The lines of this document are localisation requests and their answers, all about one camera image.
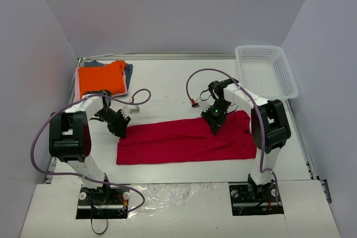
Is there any red t-shirt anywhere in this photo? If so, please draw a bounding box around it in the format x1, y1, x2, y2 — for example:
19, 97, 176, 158
116, 111, 257, 165

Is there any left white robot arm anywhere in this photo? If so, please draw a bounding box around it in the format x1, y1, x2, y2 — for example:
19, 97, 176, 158
49, 90, 131, 203

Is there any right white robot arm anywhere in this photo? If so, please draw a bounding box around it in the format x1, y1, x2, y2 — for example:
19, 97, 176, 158
201, 79, 291, 201

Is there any orange folded t-shirt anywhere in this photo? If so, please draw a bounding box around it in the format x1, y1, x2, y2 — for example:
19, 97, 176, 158
78, 60, 127, 99

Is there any pink folded t-shirt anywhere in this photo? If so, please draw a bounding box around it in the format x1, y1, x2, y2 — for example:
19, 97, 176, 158
74, 67, 128, 101

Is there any blue-grey folded t-shirt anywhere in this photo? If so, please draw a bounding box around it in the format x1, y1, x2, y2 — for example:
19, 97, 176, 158
83, 60, 133, 87

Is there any white plastic basket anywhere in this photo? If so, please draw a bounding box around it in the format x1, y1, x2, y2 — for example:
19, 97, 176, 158
235, 45, 298, 101

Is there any white foam front board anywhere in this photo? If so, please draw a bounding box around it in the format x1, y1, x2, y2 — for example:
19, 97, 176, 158
21, 180, 339, 237

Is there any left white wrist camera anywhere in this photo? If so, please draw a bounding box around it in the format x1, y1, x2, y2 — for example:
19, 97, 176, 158
121, 105, 140, 116

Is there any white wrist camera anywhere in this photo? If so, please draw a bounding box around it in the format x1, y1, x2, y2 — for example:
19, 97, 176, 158
191, 99, 208, 110
121, 105, 140, 116

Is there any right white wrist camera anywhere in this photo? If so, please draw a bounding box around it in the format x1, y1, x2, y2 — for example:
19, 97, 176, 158
191, 99, 208, 110

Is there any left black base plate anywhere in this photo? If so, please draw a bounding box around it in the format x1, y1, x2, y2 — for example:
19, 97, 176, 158
76, 186, 130, 220

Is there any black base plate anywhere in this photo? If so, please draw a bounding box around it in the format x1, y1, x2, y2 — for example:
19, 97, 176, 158
229, 182, 284, 216
76, 186, 130, 220

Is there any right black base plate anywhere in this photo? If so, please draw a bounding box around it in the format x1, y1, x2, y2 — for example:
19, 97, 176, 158
229, 182, 284, 216

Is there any black thin cable loop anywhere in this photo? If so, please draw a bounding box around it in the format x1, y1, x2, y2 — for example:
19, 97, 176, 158
90, 210, 109, 235

